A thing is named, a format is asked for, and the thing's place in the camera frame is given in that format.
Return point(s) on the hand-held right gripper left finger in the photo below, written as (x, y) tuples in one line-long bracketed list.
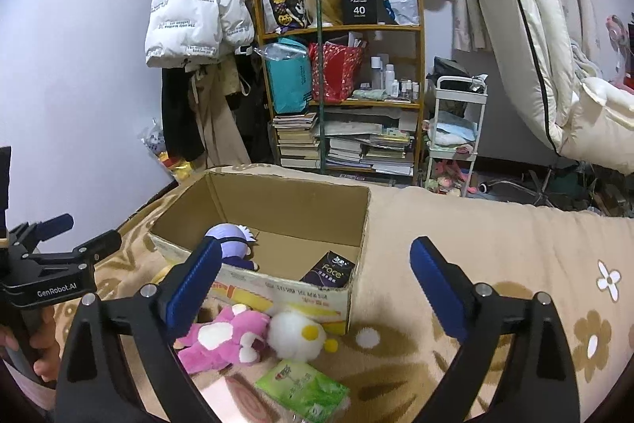
[(198, 284)]

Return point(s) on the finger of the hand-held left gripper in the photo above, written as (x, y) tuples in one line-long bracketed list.
[(54, 225), (99, 244)]

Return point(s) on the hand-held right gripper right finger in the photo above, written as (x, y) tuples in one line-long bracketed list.
[(436, 289)]

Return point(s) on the pink plush bear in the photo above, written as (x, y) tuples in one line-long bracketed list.
[(223, 338)]

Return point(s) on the printed cardboard box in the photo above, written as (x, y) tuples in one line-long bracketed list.
[(277, 210)]

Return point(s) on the pale pink soft toy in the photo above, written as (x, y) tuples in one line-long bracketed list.
[(233, 398)]

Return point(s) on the person's left hand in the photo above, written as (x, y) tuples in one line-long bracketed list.
[(47, 343)]

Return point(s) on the purple haired plush doll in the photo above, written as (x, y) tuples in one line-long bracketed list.
[(233, 237)]

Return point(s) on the white plush chick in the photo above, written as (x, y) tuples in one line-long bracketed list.
[(292, 334)]

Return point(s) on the dark tissue pack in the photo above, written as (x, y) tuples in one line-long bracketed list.
[(327, 272)]

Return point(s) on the colourful plastic bag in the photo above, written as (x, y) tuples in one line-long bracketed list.
[(158, 145)]

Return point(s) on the green tissue pack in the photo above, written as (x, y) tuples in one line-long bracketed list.
[(302, 388)]

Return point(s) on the pile of flat books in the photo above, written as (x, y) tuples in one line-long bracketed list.
[(371, 155)]

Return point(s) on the pale blue cloth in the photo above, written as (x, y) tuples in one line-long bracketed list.
[(453, 130)]

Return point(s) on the black hanging coat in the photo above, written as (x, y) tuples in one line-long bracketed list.
[(178, 106)]

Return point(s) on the beige hanging garment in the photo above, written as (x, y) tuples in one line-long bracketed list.
[(218, 120)]

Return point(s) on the stack of old books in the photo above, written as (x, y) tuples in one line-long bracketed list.
[(297, 140)]

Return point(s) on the white rolling cart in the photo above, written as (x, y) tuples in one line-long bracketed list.
[(480, 115)]

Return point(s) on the group of cosmetic bottles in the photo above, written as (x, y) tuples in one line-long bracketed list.
[(391, 78)]

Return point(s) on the green pole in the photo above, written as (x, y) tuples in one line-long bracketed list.
[(321, 106)]

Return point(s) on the teal bag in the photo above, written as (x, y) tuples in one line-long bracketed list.
[(290, 81)]

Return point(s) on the red gift bag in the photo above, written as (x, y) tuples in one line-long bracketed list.
[(334, 73)]

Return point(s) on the wooden shelf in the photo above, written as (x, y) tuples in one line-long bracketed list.
[(342, 28)]

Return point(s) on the cream padded recliner chair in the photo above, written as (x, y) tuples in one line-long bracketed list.
[(510, 6)]

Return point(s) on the black box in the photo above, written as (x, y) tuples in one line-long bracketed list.
[(359, 6)]

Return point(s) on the blonde wig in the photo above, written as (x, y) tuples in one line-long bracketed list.
[(332, 2)]

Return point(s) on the pink plastic object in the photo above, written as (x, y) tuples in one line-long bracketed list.
[(616, 29)]

